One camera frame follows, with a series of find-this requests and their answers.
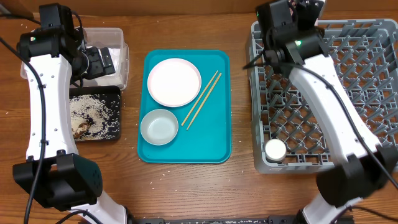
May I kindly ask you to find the spilled rice pile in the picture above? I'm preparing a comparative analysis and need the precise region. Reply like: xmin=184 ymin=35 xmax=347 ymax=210
xmin=70 ymin=94 xmax=121 ymax=140

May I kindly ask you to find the brown food scrap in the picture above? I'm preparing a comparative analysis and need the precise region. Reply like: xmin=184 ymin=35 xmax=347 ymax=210
xmin=72 ymin=122 xmax=91 ymax=139

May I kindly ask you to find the cream plastic cup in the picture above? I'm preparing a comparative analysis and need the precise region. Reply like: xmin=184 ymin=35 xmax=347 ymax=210
xmin=264 ymin=139 xmax=287 ymax=162

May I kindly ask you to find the wooden chopstick left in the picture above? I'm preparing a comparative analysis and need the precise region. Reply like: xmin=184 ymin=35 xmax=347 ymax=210
xmin=181 ymin=70 xmax=218 ymax=126

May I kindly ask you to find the wooden chopstick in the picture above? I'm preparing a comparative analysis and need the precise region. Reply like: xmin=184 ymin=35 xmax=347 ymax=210
xmin=181 ymin=70 xmax=218 ymax=126
xmin=186 ymin=72 xmax=222 ymax=131

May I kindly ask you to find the teal plastic tray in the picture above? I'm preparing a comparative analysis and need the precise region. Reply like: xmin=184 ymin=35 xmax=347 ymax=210
xmin=136 ymin=49 xmax=232 ymax=164

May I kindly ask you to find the wooden chopstick right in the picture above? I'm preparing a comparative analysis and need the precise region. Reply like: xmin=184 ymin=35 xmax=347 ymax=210
xmin=186 ymin=72 xmax=222 ymax=131

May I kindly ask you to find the large white plate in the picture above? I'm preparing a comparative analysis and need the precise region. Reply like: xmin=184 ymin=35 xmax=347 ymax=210
xmin=147 ymin=58 xmax=201 ymax=108

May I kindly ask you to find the small grey bowl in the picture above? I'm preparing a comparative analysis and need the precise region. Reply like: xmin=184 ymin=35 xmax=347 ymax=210
xmin=140 ymin=109 xmax=179 ymax=146

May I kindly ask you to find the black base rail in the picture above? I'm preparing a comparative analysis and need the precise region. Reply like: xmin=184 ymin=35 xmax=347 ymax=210
xmin=136 ymin=215 xmax=306 ymax=224

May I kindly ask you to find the grey dishwasher rack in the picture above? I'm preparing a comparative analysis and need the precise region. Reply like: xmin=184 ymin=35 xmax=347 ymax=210
xmin=248 ymin=19 xmax=397 ymax=174

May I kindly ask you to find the clear plastic waste bin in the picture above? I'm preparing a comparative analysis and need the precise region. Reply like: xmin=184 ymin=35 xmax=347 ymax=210
xmin=17 ymin=24 xmax=129 ymax=90

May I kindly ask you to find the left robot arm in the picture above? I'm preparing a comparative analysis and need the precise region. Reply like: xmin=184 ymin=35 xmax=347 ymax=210
xmin=12 ymin=3 xmax=134 ymax=223

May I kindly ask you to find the black waste tray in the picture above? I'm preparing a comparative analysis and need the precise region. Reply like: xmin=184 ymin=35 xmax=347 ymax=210
xmin=68 ymin=85 xmax=122 ymax=142

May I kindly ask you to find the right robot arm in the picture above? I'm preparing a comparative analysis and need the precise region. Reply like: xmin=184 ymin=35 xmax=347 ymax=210
xmin=246 ymin=1 xmax=397 ymax=223

